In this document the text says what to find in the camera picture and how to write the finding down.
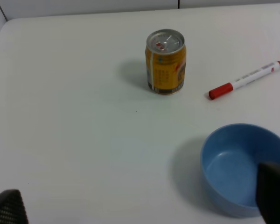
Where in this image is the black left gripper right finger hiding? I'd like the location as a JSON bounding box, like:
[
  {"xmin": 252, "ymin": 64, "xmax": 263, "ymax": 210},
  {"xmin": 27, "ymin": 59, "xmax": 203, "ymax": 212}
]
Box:
[{"xmin": 256, "ymin": 162, "xmax": 280, "ymax": 224}]

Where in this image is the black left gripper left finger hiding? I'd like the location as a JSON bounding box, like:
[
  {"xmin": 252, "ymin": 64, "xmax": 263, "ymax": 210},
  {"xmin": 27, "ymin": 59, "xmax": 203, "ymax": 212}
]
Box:
[{"xmin": 0, "ymin": 189, "xmax": 29, "ymax": 224}]

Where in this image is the blue bowl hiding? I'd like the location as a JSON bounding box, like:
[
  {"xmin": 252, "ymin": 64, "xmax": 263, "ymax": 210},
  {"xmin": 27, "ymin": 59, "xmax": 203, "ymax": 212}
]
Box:
[{"xmin": 200, "ymin": 124, "xmax": 280, "ymax": 218}]

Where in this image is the red capped white marker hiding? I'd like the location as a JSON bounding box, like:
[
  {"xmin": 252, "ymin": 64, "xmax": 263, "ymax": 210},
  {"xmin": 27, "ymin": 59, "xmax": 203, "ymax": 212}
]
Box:
[{"xmin": 208, "ymin": 61, "xmax": 280, "ymax": 100}]

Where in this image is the yellow drink can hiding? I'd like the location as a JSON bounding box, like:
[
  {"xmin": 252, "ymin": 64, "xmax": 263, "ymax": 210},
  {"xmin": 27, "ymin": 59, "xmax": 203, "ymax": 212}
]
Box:
[{"xmin": 145, "ymin": 29, "xmax": 186, "ymax": 95}]

